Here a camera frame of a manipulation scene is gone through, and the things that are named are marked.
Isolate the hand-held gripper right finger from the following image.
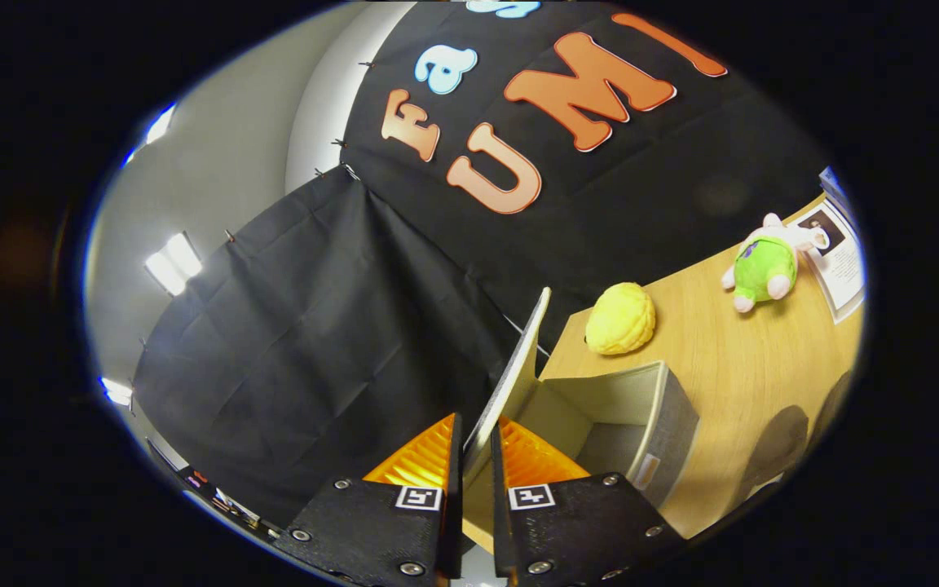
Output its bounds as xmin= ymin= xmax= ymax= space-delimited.
xmin=490 ymin=416 xmax=682 ymax=587

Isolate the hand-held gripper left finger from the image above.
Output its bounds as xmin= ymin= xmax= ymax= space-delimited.
xmin=274 ymin=413 xmax=464 ymax=587

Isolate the grey fabric storage box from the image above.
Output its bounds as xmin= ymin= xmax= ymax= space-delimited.
xmin=461 ymin=287 xmax=700 ymax=555

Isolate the brown fuzzy shoe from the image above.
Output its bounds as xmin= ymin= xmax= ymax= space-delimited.
xmin=743 ymin=405 xmax=809 ymax=502
xmin=812 ymin=371 xmax=853 ymax=441

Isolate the plain black side cloth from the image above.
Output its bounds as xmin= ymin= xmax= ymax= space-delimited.
xmin=131 ymin=167 xmax=536 ymax=527

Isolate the yellow round plush toy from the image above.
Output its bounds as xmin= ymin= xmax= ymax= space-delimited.
xmin=585 ymin=282 xmax=656 ymax=355

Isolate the green and pink plush toy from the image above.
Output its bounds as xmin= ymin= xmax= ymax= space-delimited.
xmin=721 ymin=214 xmax=825 ymax=314

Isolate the black backdrop cloth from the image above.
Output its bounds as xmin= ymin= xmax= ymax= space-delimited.
xmin=339 ymin=0 xmax=833 ymax=343

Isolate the white book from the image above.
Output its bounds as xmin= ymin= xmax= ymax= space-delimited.
xmin=796 ymin=196 xmax=868 ymax=324

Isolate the blue cover book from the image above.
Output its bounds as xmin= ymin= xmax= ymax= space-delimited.
xmin=820 ymin=167 xmax=849 ymax=213

